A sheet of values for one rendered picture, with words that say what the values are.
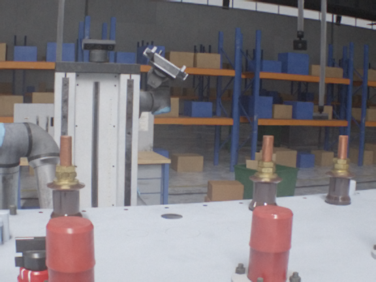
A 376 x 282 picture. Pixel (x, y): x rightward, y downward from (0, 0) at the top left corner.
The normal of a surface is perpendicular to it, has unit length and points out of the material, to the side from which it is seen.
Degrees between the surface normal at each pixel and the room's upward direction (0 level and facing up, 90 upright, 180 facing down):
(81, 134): 90
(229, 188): 90
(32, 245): 90
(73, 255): 89
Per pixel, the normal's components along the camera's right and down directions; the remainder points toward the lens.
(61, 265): -0.10, 0.07
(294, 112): -0.95, 0.00
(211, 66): 0.29, 0.11
